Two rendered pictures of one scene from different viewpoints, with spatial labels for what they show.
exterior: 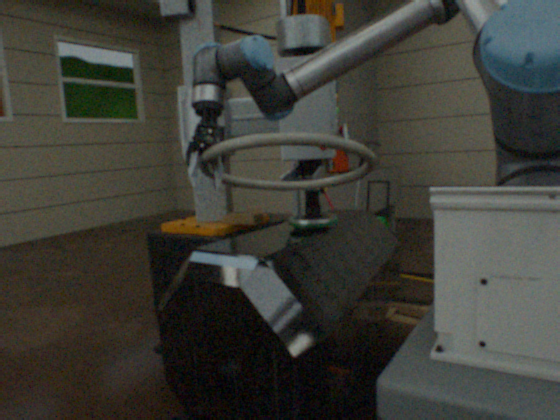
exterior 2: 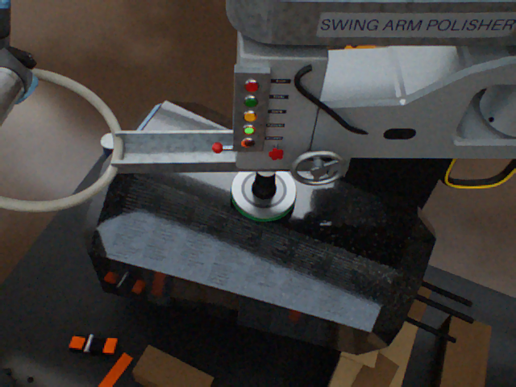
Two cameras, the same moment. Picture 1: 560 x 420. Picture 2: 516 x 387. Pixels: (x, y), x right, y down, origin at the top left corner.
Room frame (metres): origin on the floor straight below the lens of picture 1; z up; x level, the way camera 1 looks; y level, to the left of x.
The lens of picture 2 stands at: (1.55, -1.13, 2.41)
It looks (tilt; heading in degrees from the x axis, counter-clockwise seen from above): 56 degrees down; 75
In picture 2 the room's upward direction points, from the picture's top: 5 degrees clockwise
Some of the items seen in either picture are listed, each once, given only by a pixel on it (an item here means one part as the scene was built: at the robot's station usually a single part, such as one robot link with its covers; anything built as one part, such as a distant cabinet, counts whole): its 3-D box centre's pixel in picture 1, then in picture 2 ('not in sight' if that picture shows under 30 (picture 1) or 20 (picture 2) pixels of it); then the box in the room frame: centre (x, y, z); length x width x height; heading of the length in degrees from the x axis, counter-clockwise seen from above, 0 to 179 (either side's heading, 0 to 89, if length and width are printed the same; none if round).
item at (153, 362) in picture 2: not in sight; (174, 379); (1.47, -0.44, 0.07); 0.30 x 0.12 x 0.12; 144
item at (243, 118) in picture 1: (241, 119); not in sight; (2.51, 0.23, 1.36); 0.74 x 0.34 x 0.25; 88
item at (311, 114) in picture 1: (309, 114); (305, 93); (1.92, -0.13, 1.32); 0.36 x 0.22 x 0.45; 171
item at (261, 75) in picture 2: (332, 97); (249, 111); (1.75, -0.21, 1.37); 0.08 x 0.03 x 0.28; 171
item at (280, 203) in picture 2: (313, 217); (264, 189); (1.84, -0.11, 0.86); 0.21 x 0.21 x 0.01
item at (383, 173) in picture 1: (361, 205); not in sight; (5.15, -0.92, 0.43); 1.30 x 0.62 x 0.86; 147
